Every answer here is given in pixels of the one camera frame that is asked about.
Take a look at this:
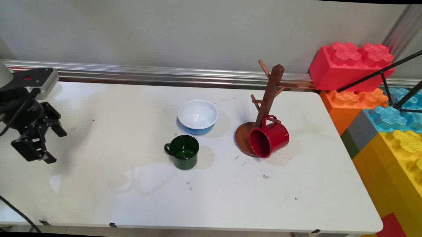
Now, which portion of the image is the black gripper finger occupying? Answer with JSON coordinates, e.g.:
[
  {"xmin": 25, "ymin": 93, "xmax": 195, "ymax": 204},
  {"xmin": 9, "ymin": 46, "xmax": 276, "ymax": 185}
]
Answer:
[
  {"xmin": 10, "ymin": 124, "xmax": 59, "ymax": 165},
  {"xmin": 38, "ymin": 101, "xmax": 69, "ymax": 138}
]

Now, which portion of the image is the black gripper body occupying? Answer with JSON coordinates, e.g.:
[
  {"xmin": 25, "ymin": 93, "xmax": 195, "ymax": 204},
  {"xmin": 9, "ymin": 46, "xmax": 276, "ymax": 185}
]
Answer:
[{"xmin": 0, "ymin": 88, "xmax": 46, "ymax": 137}]

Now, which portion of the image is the red enamel mug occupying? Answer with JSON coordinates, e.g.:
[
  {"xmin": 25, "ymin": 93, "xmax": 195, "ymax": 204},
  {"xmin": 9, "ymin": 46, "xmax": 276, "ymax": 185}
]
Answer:
[{"xmin": 248, "ymin": 114, "xmax": 291, "ymax": 160}]

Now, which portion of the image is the dark green enamel mug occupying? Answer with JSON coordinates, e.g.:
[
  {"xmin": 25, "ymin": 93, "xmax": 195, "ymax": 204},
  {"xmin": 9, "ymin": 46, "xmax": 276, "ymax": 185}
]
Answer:
[{"xmin": 163, "ymin": 134, "xmax": 200, "ymax": 171}]

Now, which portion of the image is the white and blue bowl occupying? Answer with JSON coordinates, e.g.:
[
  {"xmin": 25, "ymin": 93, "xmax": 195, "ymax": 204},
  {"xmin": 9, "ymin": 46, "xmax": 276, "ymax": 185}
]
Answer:
[{"xmin": 177, "ymin": 99, "xmax": 219, "ymax": 136}]

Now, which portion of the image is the brown wooden mug tree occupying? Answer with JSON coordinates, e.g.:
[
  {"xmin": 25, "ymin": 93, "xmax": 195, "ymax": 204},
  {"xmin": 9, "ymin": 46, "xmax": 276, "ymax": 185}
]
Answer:
[{"xmin": 234, "ymin": 59, "xmax": 300, "ymax": 159}]

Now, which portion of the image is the giant red toy brick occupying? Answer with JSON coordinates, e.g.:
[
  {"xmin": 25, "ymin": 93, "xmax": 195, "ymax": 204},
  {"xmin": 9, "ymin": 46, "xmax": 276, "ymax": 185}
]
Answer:
[{"xmin": 308, "ymin": 41, "xmax": 396, "ymax": 94}]

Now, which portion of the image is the giant orange toy brick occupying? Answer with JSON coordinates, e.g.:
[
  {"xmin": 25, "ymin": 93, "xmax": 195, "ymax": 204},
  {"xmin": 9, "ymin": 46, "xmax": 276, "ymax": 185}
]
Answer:
[{"xmin": 318, "ymin": 86, "xmax": 389, "ymax": 138}]

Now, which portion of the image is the giant dark green toy brick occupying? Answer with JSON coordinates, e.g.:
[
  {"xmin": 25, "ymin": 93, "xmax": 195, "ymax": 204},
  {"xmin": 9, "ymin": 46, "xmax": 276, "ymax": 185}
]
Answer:
[{"xmin": 340, "ymin": 128, "xmax": 361, "ymax": 160}]

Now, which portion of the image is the giant grey toy brick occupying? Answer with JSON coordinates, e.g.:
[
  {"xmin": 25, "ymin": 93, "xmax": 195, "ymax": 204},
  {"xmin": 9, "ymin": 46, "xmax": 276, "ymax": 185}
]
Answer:
[{"xmin": 346, "ymin": 109, "xmax": 380, "ymax": 151}]

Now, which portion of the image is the black tripod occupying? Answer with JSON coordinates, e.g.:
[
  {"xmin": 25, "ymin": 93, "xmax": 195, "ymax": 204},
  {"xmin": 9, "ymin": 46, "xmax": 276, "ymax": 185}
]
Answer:
[{"xmin": 336, "ymin": 44, "xmax": 422, "ymax": 114}]

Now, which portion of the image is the giant blue toy brick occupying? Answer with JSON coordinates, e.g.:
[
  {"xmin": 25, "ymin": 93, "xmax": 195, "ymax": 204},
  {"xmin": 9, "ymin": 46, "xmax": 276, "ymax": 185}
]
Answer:
[{"xmin": 362, "ymin": 86, "xmax": 422, "ymax": 134}]

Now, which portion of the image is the giant yellow toy brick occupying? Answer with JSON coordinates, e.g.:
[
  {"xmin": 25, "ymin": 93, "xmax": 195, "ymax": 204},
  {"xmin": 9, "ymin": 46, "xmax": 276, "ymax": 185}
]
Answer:
[{"xmin": 349, "ymin": 128, "xmax": 422, "ymax": 237}]

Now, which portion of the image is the flat red toy block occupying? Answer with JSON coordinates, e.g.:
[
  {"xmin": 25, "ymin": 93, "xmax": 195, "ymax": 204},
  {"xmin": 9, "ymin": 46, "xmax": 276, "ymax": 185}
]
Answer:
[{"xmin": 376, "ymin": 212, "xmax": 414, "ymax": 237}]

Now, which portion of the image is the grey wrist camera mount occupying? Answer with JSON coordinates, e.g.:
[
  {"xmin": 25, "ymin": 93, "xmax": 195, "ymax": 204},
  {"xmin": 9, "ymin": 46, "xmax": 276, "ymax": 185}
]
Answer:
[{"xmin": 9, "ymin": 67, "xmax": 59, "ymax": 101}]

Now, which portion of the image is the black cable with black plug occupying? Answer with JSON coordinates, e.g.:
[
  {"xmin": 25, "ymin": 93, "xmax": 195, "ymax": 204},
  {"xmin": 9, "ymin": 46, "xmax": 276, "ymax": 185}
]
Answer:
[{"xmin": 0, "ymin": 191, "xmax": 43, "ymax": 233}]

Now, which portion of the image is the aluminium rail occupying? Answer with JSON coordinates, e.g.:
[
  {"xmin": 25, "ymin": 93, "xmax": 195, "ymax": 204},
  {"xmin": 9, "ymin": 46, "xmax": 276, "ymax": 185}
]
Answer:
[{"xmin": 0, "ymin": 59, "xmax": 422, "ymax": 96}]

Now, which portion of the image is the aluminium post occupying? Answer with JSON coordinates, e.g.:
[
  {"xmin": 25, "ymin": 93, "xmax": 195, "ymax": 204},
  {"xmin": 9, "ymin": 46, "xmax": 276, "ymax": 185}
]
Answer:
[{"xmin": 382, "ymin": 4, "xmax": 422, "ymax": 59}]

